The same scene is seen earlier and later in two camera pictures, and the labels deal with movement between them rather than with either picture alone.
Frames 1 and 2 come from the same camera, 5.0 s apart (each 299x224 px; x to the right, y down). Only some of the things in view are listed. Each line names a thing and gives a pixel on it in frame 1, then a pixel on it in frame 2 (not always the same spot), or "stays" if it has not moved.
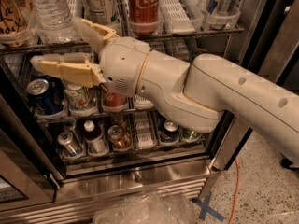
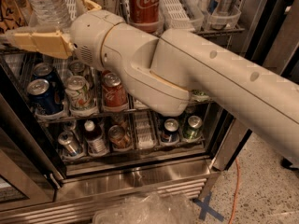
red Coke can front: x=114 y=102 stays
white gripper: x=123 y=64 to x=88 y=36
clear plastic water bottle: x=49 y=14 stays
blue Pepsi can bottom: x=170 y=133 stays
